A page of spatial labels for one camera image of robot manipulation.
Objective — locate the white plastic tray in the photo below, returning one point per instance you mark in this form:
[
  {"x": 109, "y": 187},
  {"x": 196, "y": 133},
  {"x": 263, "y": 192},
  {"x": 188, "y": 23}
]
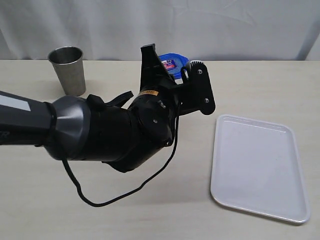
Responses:
[{"x": 256, "y": 169}]

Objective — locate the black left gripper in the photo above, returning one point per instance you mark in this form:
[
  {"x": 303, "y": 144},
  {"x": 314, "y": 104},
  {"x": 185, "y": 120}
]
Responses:
[{"x": 195, "y": 92}]

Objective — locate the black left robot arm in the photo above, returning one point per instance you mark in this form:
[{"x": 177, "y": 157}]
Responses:
[{"x": 124, "y": 132}]

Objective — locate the blue container lid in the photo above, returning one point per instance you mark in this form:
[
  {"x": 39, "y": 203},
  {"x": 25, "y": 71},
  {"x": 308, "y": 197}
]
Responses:
[{"x": 173, "y": 62}]

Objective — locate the stainless steel cup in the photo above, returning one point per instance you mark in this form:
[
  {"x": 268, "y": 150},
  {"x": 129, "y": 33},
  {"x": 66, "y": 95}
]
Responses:
[{"x": 68, "y": 65}]

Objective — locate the white backdrop curtain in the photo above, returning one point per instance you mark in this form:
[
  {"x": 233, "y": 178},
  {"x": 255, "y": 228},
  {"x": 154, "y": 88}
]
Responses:
[{"x": 199, "y": 29}]

